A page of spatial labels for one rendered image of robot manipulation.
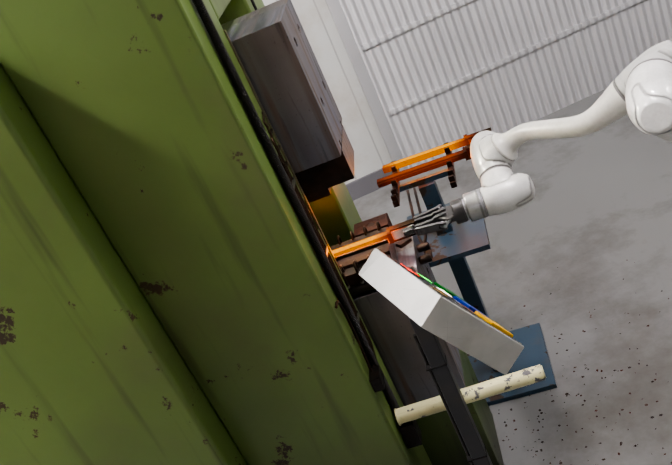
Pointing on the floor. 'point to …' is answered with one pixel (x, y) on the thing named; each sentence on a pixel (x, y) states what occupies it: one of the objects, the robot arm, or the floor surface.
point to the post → (452, 394)
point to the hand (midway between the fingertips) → (403, 230)
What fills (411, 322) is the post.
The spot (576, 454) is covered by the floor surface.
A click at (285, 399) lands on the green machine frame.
